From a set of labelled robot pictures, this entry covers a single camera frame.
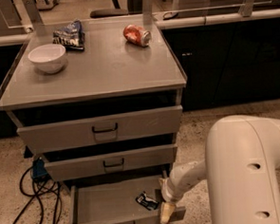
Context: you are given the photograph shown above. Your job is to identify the red soda can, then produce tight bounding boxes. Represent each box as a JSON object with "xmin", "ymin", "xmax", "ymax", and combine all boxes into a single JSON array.
[{"xmin": 122, "ymin": 25, "xmax": 152, "ymax": 47}]

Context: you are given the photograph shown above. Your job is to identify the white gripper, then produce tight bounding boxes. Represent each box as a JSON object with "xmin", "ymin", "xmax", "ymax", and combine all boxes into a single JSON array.
[{"xmin": 159, "ymin": 177, "xmax": 177, "ymax": 224}]

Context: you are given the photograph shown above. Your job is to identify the blueberry rxbar wrapper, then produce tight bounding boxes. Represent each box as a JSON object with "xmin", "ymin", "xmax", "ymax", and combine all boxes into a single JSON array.
[{"xmin": 135, "ymin": 192, "xmax": 159, "ymax": 211}]

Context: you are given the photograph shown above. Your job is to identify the grey top drawer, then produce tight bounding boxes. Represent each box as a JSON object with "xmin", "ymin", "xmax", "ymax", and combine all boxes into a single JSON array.
[{"xmin": 17, "ymin": 105, "xmax": 183, "ymax": 154}]

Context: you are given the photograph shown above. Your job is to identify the black floor cables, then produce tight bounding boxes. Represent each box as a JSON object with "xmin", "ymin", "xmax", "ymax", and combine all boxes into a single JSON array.
[{"xmin": 3, "ymin": 164, "xmax": 65, "ymax": 224}]

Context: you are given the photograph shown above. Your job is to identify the grey bottom drawer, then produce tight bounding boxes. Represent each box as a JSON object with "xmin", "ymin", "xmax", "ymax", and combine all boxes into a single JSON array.
[{"xmin": 54, "ymin": 168, "xmax": 188, "ymax": 224}]

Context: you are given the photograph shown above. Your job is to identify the black office chair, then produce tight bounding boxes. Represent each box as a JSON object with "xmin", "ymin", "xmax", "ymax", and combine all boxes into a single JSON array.
[{"xmin": 89, "ymin": 0, "xmax": 143, "ymax": 19}]

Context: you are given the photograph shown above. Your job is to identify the dark lower cabinets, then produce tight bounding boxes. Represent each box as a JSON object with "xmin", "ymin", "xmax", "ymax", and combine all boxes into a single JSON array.
[{"xmin": 0, "ymin": 18, "xmax": 280, "ymax": 126}]

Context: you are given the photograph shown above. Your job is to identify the grey middle drawer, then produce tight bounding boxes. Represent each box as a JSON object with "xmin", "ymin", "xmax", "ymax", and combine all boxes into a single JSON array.
[{"xmin": 46, "ymin": 144, "xmax": 177, "ymax": 181}]

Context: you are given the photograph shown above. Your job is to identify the blue power box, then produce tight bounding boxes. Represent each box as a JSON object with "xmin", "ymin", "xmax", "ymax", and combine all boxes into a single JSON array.
[{"xmin": 30, "ymin": 159, "xmax": 50, "ymax": 183}]

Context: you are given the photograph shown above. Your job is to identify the grey drawer cabinet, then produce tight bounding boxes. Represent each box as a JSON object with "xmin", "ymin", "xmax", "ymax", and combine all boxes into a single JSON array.
[{"xmin": 0, "ymin": 16, "xmax": 187, "ymax": 181}]

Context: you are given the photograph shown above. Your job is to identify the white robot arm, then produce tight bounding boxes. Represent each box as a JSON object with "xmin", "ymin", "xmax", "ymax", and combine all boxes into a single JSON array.
[{"xmin": 159, "ymin": 115, "xmax": 280, "ymax": 224}]

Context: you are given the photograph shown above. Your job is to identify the grey drawer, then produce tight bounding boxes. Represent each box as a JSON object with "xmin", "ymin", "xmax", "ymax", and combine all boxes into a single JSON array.
[
  {"xmin": 46, "ymin": 144, "xmax": 177, "ymax": 181},
  {"xmin": 54, "ymin": 168, "xmax": 188, "ymax": 224},
  {"xmin": 17, "ymin": 105, "xmax": 183, "ymax": 154}
]

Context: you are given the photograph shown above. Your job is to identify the white ceramic bowl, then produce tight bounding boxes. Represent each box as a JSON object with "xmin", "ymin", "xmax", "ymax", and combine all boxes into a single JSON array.
[{"xmin": 28, "ymin": 44, "xmax": 66, "ymax": 74}]

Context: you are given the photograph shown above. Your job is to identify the blue chip bag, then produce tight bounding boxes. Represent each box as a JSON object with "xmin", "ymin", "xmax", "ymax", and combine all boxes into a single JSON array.
[{"xmin": 52, "ymin": 20, "xmax": 85, "ymax": 51}]

